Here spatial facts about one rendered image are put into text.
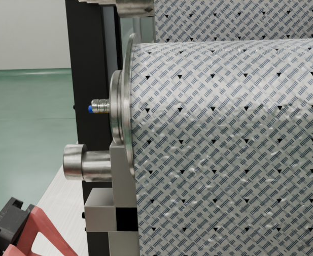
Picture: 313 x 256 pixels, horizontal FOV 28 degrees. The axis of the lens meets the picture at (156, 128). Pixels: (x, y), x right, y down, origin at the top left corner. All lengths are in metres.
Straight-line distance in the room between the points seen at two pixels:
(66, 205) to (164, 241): 0.67
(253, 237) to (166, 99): 0.16
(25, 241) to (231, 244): 0.21
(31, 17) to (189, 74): 5.89
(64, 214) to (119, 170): 0.58
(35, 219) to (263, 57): 0.28
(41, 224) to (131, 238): 0.11
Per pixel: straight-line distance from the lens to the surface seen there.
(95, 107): 0.66
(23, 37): 6.51
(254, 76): 0.58
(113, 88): 0.61
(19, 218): 0.65
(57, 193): 1.34
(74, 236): 1.15
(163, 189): 0.60
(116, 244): 0.72
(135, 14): 0.85
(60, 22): 6.38
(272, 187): 0.59
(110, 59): 1.00
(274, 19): 0.79
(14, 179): 3.89
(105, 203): 0.70
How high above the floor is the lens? 1.43
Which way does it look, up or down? 18 degrees down
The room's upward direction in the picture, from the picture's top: 3 degrees counter-clockwise
